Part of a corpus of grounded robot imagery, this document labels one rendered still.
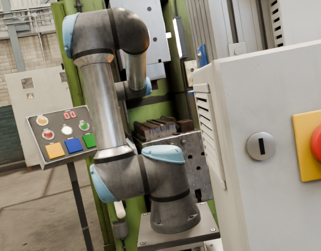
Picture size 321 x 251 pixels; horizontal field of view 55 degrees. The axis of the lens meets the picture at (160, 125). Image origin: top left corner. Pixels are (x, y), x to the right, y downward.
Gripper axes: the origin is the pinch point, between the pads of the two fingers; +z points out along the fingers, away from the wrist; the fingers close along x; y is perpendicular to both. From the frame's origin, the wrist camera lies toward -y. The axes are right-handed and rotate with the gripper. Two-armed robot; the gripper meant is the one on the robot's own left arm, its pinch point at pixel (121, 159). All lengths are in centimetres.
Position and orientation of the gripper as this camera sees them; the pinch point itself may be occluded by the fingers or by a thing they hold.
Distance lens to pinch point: 142.5
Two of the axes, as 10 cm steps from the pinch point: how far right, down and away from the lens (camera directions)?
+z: 1.9, 9.8, 1.2
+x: 9.8, -1.9, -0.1
